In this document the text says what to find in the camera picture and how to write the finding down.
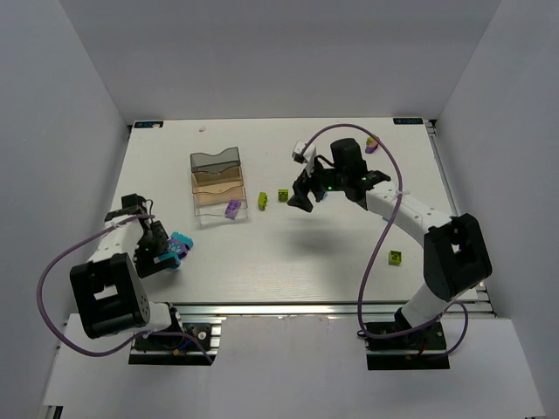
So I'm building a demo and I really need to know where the green curved lego brick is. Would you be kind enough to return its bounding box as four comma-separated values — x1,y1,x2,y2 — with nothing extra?
258,192,268,211

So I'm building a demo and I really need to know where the blue label left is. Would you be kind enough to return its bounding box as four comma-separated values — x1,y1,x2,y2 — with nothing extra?
133,120,163,129

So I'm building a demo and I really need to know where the blue label right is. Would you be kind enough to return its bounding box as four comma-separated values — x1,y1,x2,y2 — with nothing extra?
392,117,424,125

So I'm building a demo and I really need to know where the clear plastic tray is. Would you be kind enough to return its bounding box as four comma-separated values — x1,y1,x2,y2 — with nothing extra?
193,194,248,226

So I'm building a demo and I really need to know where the blue label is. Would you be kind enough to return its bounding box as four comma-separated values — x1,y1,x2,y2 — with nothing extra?
133,120,163,129
392,117,424,125

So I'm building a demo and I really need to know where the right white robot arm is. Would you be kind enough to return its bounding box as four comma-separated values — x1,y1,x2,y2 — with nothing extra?
287,138,493,336

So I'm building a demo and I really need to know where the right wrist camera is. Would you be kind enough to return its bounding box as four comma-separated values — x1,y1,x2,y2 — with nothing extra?
292,141,316,177

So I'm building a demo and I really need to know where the green square lego brick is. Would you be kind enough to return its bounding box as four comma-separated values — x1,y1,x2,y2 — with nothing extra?
388,251,403,265

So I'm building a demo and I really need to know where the amber plastic tray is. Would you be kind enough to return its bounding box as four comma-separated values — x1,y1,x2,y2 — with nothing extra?
191,166,245,207

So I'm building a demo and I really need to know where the green purple lego stack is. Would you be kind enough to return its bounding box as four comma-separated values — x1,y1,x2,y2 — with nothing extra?
365,135,379,154

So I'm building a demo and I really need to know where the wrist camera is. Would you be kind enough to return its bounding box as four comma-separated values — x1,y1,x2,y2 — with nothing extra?
292,141,316,177
105,194,148,222

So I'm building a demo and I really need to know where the teal lego brick with studs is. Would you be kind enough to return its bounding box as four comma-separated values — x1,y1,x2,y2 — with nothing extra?
170,231,194,250

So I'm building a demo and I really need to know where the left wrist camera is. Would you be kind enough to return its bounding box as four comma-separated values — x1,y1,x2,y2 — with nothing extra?
105,194,148,222

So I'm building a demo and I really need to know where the purple flower lego brick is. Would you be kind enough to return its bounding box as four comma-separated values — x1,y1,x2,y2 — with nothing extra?
168,239,189,259

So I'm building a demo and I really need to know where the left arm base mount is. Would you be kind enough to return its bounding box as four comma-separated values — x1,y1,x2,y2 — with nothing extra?
128,318,221,366

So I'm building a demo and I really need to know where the purple square lego brick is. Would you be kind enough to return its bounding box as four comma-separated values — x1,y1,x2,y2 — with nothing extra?
224,200,242,220

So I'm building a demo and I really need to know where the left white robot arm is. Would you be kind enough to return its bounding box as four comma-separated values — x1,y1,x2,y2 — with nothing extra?
70,196,181,339

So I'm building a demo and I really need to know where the green sloped lego brick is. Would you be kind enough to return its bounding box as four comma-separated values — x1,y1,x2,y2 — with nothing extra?
278,189,289,203

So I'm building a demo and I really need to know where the teal rounded lego brick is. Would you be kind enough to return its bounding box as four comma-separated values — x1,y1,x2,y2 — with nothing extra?
157,251,182,272

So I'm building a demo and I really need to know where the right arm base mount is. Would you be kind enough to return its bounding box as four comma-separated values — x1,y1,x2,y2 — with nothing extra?
356,323,450,371

